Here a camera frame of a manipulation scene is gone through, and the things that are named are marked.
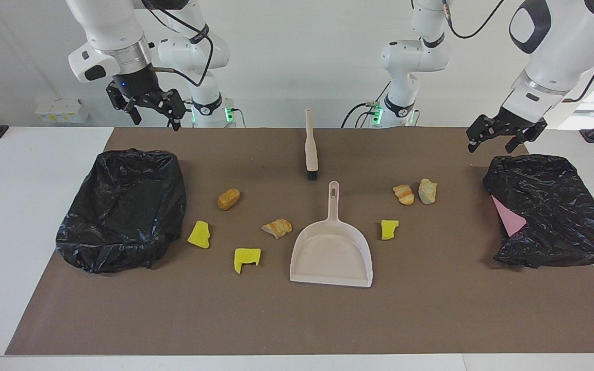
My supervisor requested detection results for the pink plastic bin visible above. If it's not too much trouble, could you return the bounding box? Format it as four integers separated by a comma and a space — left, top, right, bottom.
491, 195, 527, 238

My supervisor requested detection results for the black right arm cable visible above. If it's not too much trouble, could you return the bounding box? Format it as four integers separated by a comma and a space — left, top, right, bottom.
140, 0, 215, 88

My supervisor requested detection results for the yellow sponge chunk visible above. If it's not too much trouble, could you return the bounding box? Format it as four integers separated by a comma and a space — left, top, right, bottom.
187, 221, 211, 249

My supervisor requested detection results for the black left base cable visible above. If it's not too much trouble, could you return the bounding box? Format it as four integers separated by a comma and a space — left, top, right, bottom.
341, 82, 385, 128

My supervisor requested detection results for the beige hand brush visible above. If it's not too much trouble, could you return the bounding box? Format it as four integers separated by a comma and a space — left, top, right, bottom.
305, 108, 319, 181

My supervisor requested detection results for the notched yellow sponge piece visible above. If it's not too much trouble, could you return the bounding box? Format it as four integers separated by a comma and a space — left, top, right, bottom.
234, 248, 262, 275

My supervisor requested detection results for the striped bread piece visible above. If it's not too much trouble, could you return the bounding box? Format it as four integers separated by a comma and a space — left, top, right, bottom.
392, 184, 415, 206
261, 218, 293, 240

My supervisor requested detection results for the beige plastic dustpan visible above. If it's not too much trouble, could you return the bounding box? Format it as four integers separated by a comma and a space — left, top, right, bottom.
289, 180, 374, 288

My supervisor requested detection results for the black trash bag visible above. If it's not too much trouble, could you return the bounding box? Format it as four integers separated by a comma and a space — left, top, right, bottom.
483, 154, 594, 269
56, 148, 187, 274

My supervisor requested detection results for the brown table mat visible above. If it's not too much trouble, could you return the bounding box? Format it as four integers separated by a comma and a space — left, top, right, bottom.
5, 127, 594, 356

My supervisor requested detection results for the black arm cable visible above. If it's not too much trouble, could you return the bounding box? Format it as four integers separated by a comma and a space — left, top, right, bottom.
140, 0, 215, 88
441, 0, 594, 104

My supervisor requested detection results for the pale bread chunk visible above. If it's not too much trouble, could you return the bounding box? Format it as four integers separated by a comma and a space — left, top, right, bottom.
418, 178, 438, 205

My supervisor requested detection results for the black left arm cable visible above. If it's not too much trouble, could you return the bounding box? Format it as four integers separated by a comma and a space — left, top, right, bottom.
441, 0, 594, 104

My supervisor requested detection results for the white cardboard box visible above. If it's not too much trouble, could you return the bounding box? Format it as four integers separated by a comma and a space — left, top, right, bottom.
35, 98, 90, 124

